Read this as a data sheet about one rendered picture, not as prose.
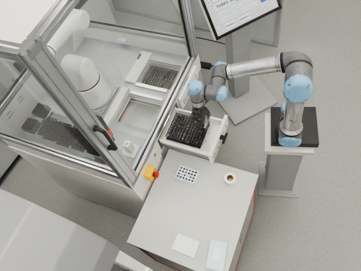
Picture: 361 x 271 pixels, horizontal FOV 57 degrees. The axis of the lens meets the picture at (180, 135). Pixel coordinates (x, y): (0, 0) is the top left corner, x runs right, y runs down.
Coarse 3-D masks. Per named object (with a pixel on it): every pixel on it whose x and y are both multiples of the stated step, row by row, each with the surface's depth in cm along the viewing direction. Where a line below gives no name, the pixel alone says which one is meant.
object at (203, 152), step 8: (176, 112) 213; (184, 112) 209; (168, 120) 208; (208, 120) 206; (216, 120) 202; (168, 128) 210; (208, 128) 205; (216, 128) 204; (168, 144) 199; (176, 144) 197; (208, 144) 200; (192, 152) 195; (200, 152) 191; (208, 152) 197
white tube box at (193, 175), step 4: (180, 168) 201; (184, 168) 200; (188, 168) 199; (180, 172) 198; (184, 172) 198; (188, 172) 197; (192, 172) 199; (196, 172) 198; (176, 176) 197; (180, 176) 198; (184, 176) 196; (192, 176) 195; (196, 176) 195; (180, 180) 197; (184, 180) 195; (188, 180) 195; (192, 180) 195; (196, 180) 197; (192, 184) 195
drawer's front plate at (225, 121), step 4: (224, 116) 197; (224, 120) 195; (224, 124) 195; (220, 128) 193; (224, 128) 198; (220, 132) 192; (224, 132) 201; (216, 136) 191; (216, 140) 190; (220, 140) 197; (216, 144) 190; (220, 144) 199; (212, 148) 187; (216, 148) 193; (212, 152) 186; (208, 156) 187; (212, 156) 188; (212, 160) 190
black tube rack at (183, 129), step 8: (176, 120) 209; (184, 120) 203; (192, 120) 205; (176, 128) 202; (184, 128) 201; (192, 128) 203; (200, 128) 199; (168, 136) 200; (176, 136) 202; (184, 136) 198; (192, 136) 200; (184, 144) 200; (192, 144) 198; (200, 144) 197
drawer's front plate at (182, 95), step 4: (192, 68) 220; (196, 68) 221; (192, 72) 218; (196, 72) 223; (192, 76) 218; (196, 76) 225; (188, 80) 215; (184, 88) 212; (184, 92) 212; (180, 96) 210; (184, 96) 214; (188, 96) 221; (180, 100) 209; (184, 100) 216; (180, 104) 213; (184, 104) 218; (180, 108) 218
